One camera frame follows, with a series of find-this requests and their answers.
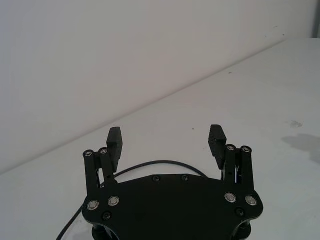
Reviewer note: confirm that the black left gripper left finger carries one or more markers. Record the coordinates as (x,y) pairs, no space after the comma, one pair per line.
(93,170)

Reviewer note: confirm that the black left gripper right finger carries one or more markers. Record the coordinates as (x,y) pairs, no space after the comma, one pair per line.
(246,170)

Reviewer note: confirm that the grey striped post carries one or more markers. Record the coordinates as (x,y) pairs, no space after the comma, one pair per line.
(317,17)

